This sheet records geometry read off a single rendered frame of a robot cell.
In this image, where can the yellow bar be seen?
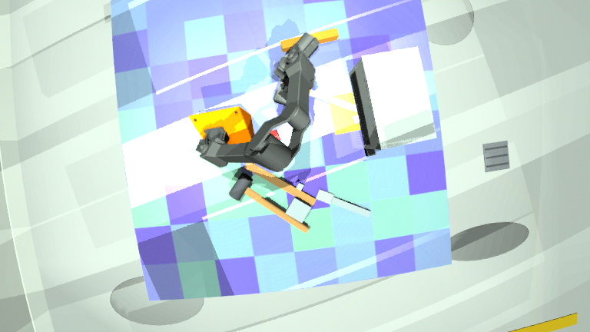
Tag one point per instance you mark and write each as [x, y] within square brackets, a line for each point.
[322, 37]

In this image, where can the brown cylinder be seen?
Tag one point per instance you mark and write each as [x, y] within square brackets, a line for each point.
[332, 100]

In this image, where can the orange bar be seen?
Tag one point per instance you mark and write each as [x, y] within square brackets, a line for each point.
[280, 183]

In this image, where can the grey metal cabinet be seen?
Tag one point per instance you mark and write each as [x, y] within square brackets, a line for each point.
[391, 99]

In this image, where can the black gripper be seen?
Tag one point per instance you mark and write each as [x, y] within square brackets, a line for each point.
[280, 95]

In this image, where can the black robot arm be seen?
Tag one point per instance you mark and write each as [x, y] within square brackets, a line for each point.
[263, 148]

